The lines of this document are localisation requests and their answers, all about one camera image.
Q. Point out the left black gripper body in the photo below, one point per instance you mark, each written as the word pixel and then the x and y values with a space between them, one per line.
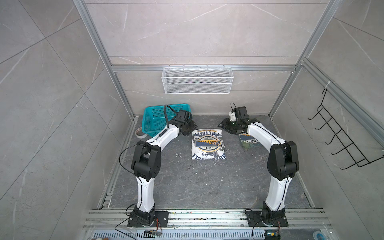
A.
pixel 190 125

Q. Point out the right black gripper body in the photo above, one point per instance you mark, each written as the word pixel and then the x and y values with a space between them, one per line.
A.
pixel 232 127

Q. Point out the green tank top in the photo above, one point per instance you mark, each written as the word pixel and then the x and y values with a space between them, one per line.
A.
pixel 248 141

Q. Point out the teal plastic basket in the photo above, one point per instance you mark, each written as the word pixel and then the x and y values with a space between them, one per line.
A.
pixel 154 118

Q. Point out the white tank top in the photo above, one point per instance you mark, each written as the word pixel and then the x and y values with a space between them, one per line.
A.
pixel 208 144

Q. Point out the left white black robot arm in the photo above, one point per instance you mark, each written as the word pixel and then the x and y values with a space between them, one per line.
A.
pixel 146 162

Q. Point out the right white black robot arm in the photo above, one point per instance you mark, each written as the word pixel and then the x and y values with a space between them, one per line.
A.
pixel 282 164

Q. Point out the roll of tape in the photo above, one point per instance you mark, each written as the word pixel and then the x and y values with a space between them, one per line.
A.
pixel 140 134

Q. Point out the blue tape roll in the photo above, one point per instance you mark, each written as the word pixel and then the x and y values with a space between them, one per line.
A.
pixel 317 235

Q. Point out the white wire mesh shelf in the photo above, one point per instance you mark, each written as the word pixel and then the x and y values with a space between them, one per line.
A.
pixel 197 80

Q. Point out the black wire hook rack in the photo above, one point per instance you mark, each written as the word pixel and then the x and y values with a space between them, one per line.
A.
pixel 338 133

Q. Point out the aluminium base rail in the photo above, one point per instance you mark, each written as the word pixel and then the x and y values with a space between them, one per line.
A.
pixel 216 224

